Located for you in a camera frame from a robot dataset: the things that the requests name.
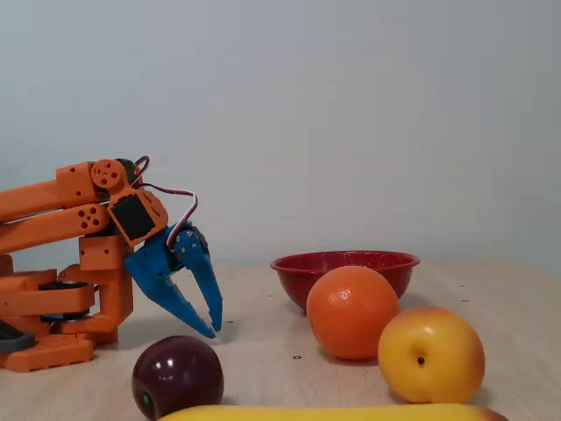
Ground red speckled bowl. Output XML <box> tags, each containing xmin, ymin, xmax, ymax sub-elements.
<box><xmin>269</xmin><ymin>250</ymin><xmax>422</xmax><ymax>316</ymax></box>

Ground grey table clamp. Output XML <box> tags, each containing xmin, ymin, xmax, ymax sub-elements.
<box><xmin>0</xmin><ymin>319</ymin><xmax>36</xmax><ymax>354</ymax></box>

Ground red white black gripper cable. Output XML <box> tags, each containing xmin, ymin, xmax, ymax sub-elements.
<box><xmin>131</xmin><ymin>155</ymin><xmax>199</xmax><ymax>251</ymax></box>

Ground orange robot base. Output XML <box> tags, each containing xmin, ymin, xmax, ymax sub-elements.
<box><xmin>0</xmin><ymin>253</ymin><xmax>97</xmax><ymax>374</ymax></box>

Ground yellow banana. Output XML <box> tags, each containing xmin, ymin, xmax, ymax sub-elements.
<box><xmin>157</xmin><ymin>403</ymin><xmax>512</xmax><ymax>421</ymax></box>

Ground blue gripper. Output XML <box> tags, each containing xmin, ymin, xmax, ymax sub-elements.
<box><xmin>124</xmin><ymin>224</ymin><xmax>224</xmax><ymax>340</ymax></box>

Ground orange fruit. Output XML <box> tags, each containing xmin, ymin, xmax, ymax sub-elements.
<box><xmin>305</xmin><ymin>265</ymin><xmax>401</xmax><ymax>361</ymax></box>

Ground dark red plum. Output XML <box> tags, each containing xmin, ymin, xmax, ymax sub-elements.
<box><xmin>131</xmin><ymin>335</ymin><xmax>225</xmax><ymax>421</ymax></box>

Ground yellow peach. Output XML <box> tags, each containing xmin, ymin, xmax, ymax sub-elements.
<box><xmin>377</xmin><ymin>305</ymin><xmax>486</xmax><ymax>405</ymax></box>

